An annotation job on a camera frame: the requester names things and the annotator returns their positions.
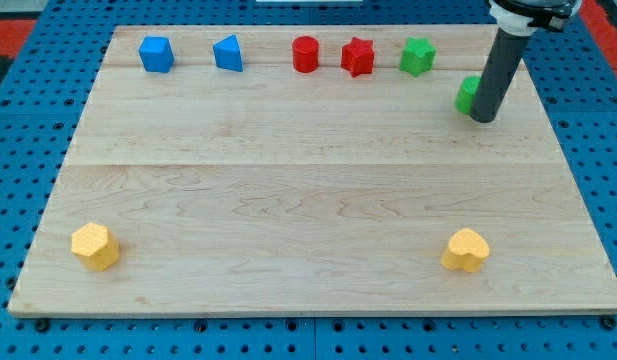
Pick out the blue cube block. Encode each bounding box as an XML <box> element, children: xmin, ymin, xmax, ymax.
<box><xmin>139</xmin><ymin>36</ymin><xmax>174</xmax><ymax>73</ymax></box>

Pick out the blue triangle block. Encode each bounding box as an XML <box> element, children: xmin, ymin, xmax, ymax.
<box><xmin>213</xmin><ymin>34</ymin><xmax>243</xmax><ymax>72</ymax></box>

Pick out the yellow heart block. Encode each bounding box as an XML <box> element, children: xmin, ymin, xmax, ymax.
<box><xmin>441</xmin><ymin>228</ymin><xmax>490</xmax><ymax>273</ymax></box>

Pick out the yellow hexagon block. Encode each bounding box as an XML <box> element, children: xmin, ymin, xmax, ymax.
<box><xmin>71</xmin><ymin>222</ymin><xmax>120</xmax><ymax>272</ymax></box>

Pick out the red star block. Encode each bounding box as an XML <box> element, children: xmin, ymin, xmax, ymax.
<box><xmin>341</xmin><ymin>37</ymin><xmax>375</xmax><ymax>77</ymax></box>

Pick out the green cylinder block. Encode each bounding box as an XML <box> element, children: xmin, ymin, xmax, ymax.
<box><xmin>454</xmin><ymin>76</ymin><xmax>481</xmax><ymax>115</ymax></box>

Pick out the red cylinder block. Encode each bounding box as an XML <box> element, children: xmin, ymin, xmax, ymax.
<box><xmin>292</xmin><ymin>36</ymin><xmax>319</xmax><ymax>73</ymax></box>

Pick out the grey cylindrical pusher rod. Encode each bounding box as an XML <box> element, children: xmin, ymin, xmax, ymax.
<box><xmin>469</xmin><ymin>29</ymin><xmax>529</xmax><ymax>123</ymax></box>

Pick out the wooden board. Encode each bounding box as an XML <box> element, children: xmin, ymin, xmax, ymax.
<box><xmin>8</xmin><ymin>25</ymin><xmax>617</xmax><ymax>319</ymax></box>

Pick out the green star block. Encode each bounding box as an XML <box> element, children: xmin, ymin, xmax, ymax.
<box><xmin>399</xmin><ymin>37</ymin><xmax>436</xmax><ymax>77</ymax></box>

